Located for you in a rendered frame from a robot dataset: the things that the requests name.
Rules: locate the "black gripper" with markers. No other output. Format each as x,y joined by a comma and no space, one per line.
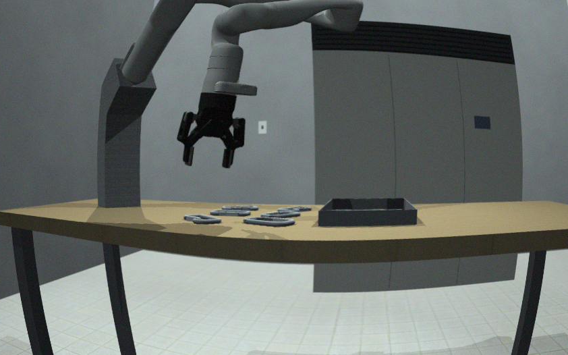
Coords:
213,107

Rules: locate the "grey carabiner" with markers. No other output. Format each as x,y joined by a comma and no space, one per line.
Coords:
281,214
269,221
296,209
240,208
230,213
202,219

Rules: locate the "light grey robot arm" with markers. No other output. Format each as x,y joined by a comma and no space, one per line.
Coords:
242,16

